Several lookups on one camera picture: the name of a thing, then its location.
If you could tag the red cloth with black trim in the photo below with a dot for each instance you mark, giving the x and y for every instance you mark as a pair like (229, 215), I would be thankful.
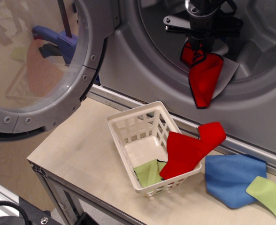
(205, 69)

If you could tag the green cloth in basket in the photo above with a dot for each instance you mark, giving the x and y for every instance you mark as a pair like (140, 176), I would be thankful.
(149, 173)

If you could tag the plain red cloth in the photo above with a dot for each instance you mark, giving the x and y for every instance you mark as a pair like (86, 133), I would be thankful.
(185, 152)

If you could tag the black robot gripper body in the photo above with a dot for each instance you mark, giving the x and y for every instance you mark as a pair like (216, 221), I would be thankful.
(206, 19)

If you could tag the black base with cable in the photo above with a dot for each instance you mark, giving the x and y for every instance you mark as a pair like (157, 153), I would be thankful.
(27, 214)

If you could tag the green cloth on table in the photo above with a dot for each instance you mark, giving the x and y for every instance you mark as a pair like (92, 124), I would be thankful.
(264, 191)

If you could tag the grey washing machine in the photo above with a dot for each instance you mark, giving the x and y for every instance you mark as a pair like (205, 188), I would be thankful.
(142, 61)

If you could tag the round glass washer door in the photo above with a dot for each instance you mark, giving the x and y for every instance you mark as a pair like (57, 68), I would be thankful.
(37, 94)

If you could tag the blue cloth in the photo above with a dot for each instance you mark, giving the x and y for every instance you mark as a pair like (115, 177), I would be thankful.
(228, 176)

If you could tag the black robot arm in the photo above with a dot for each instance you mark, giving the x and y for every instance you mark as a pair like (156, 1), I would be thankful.
(204, 21)

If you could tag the blue bar clamp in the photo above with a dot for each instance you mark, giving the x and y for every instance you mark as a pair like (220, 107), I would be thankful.
(59, 44)

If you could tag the aluminium table frame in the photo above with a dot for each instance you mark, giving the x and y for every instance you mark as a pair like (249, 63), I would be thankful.
(67, 197)

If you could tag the white plastic laundry basket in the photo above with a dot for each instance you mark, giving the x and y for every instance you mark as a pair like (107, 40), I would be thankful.
(140, 135)

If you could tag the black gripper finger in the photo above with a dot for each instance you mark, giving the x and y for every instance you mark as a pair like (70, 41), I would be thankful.
(195, 43)
(207, 44)

